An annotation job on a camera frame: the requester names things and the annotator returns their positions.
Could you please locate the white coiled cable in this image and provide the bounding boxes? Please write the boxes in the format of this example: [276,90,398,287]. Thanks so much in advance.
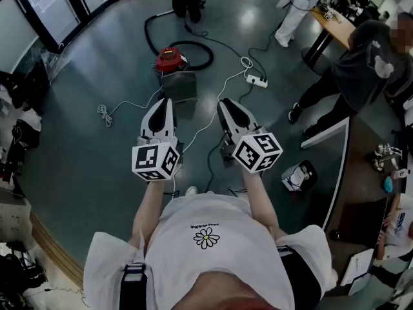
[97,87,164,128]

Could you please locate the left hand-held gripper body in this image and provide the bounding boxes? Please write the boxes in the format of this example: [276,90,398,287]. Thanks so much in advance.
[132,126,185,183]

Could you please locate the black laptop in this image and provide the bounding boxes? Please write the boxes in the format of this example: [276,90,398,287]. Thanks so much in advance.
[328,197,389,249]

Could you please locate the black framed glass door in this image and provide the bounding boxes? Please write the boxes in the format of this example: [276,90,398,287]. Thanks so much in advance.
[0,0,117,55]

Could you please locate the curved white edged counter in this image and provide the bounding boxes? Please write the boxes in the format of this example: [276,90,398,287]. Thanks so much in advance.
[299,108,413,303]

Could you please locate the white power strip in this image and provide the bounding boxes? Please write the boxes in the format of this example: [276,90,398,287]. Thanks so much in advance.
[245,74,269,89]

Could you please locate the person's left forearm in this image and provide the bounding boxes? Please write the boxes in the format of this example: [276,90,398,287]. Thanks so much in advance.
[131,180,176,250]

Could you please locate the person's white flower t-shirt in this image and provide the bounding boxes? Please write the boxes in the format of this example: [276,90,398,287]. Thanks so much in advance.
[83,191,338,310]

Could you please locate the wooden table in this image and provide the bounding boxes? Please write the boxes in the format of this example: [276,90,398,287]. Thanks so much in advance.
[302,6,358,68]

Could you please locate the black harness strap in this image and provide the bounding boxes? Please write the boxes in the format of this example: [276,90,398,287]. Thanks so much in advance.
[276,245,323,310]
[119,262,148,310]

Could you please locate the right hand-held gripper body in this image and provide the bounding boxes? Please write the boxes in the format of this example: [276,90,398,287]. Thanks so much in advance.
[219,125,284,174]

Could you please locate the small white robot figure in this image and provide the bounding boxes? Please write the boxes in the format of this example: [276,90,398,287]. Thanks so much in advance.
[372,143,404,173]

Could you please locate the person's right forearm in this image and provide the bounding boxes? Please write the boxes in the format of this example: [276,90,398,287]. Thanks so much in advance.
[241,169,281,238]

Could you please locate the long white cable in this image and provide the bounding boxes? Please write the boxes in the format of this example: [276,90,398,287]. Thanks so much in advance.
[172,56,256,197]

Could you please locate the red steel vacuum cleaner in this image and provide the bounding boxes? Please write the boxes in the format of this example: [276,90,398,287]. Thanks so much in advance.
[152,46,198,105]

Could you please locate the white paper sheets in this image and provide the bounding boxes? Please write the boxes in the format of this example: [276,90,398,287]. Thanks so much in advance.
[339,248,375,287]

